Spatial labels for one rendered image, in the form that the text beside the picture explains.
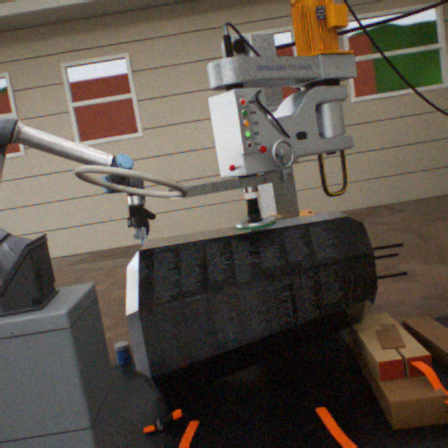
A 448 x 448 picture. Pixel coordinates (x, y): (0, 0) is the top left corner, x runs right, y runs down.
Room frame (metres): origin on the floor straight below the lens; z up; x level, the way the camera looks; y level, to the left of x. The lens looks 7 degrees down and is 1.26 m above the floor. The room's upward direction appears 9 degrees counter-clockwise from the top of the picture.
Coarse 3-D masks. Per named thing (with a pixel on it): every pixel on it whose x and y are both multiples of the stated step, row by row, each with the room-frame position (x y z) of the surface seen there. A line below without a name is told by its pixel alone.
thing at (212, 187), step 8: (256, 176) 2.50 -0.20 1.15; (264, 176) 2.52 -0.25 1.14; (272, 176) 2.56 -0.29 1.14; (280, 176) 2.59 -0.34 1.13; (288, 176) 2.58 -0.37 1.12; (200, 184) 2.29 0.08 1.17; (208, 184) 2.32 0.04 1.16; (216, 184) 2.35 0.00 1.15; (224, 184) 2.37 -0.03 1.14; (232, 184) 2.40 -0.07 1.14; (240, 184) 2.43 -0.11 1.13; (248, 184) 2.46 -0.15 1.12; (256, 184) 2.49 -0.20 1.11; (168, 192) 2.32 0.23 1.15; (192, 192) 2.26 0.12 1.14; (200, 192) 2.29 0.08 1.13; (208, 192) 2.31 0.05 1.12; (216, 192) 2.34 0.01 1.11
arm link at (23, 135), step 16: (0, 128) 2.18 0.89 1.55; (16, 128) 2.20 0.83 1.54; (32, 128) 2.25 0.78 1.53; (0, 144) 2.23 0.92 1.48; (32, 144) 2.24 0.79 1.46; (48, 144) 2.25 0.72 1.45; (64, 144) 2.28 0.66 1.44; (80, 144) 2.32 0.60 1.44; (80, 160) 2.31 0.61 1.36; (96, 160) 2.32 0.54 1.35; (112, 160) 2.35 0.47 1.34; (128, 160) 2.38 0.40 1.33; (112, 176) 2.40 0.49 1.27
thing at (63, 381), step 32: (64, 288) 1.97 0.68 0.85; (0, 320) 1.62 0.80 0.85; (32, 320) 1.61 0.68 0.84; (64, 320) 1.61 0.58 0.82; (96, 320) 1.91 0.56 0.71; (0, 352) 1.61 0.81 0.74; (32, 352) 1.61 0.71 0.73; (64, 352) 1.61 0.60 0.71; (96, 352) 1.83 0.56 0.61; (0, 384) 1.61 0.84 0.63; (32, 384) 1.61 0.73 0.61; (64, 384) 1.61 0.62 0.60; (96, 384) 1.76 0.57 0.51; (0, 416) 1.61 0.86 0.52; (32, 416) 1.61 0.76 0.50; (64, 416) 1.61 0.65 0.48; (96, 416) 1.68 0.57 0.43
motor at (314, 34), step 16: (304, 0) 2.85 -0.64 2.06; (320, 0) 2.84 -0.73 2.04; (304, 16) 2.86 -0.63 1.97; (320, 16) 2.79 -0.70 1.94; (336, 16) 2.79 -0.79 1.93; (304, 32) 2.85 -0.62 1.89; (320, 32) 2.81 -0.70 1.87; (336, 32) 2.88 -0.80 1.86; (304, 48) 2.87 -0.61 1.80; (320, 48) 2.84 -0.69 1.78; (336, 48) 2.85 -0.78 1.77
